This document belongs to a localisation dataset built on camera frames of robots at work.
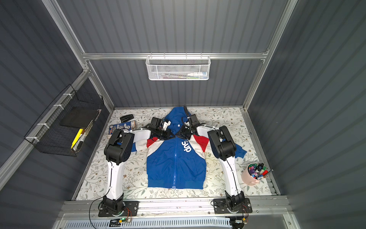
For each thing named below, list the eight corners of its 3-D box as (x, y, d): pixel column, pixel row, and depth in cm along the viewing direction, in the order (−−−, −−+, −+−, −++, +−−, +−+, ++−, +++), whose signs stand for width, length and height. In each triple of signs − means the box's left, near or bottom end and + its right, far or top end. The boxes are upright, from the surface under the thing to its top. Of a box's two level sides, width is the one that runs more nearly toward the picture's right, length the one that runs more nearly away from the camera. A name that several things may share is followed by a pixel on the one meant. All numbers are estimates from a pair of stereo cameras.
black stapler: (121, 122, 113) (120, 120, 111) (121, 120, 115) (119, 117, 113) (134, 118, 116) (133, 115, 114) (133, 115, 118) (132, 113, 116)
